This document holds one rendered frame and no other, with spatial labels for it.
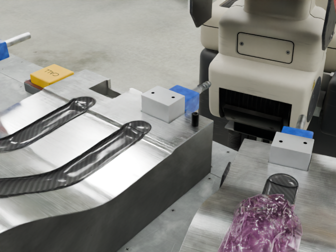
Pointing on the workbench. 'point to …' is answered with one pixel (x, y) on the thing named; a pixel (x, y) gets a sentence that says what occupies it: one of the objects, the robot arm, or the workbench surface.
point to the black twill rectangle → (225, 173)
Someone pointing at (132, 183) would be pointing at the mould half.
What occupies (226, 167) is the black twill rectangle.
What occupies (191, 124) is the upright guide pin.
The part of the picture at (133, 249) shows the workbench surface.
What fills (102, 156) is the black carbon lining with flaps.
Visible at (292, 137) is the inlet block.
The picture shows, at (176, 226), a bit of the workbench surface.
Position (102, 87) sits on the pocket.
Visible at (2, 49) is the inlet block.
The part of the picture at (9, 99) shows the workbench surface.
